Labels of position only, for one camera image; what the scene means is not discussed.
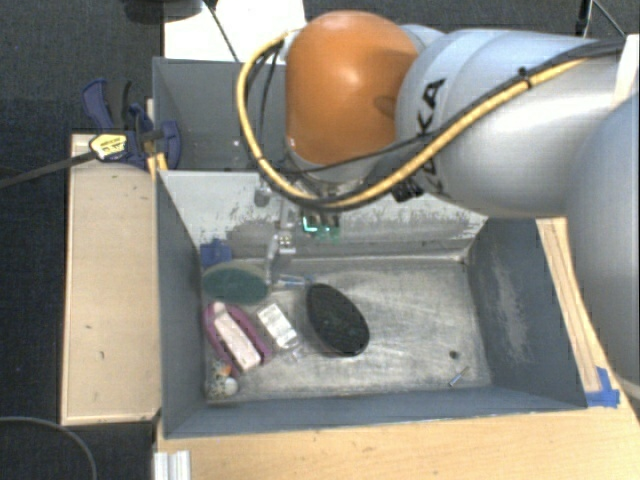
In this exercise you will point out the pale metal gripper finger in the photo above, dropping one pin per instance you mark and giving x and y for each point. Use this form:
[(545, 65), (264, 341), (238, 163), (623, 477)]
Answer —
[(288, 240), (272, 263)]

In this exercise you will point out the blue and silver pen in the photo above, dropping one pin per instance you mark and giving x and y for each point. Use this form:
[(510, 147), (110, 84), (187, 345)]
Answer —
[(292, 281)]

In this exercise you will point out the small blue object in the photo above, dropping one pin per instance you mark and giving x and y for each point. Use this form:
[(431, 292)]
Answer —
[(215, 253)]

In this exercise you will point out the clear plastic packet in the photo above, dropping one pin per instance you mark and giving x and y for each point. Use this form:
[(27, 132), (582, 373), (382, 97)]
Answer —
[(277, 325)]

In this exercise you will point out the speckled white toy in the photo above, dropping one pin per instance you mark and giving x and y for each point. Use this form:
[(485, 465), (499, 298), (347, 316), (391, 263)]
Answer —
[(220, 383)]

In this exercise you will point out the grey metal bin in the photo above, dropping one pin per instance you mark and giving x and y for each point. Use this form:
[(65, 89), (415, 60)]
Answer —
[(400, 318)]

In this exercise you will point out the pale wood flat board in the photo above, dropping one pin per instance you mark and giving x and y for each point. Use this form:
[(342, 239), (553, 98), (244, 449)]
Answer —
[(110, 293)]

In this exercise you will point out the small metal bolt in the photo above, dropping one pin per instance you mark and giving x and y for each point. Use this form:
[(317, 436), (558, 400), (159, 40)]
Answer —
[(458, 376)]

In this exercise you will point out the black cylinder on white bracket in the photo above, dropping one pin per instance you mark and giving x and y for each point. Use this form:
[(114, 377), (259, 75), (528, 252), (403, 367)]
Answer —
[(406, 191)]

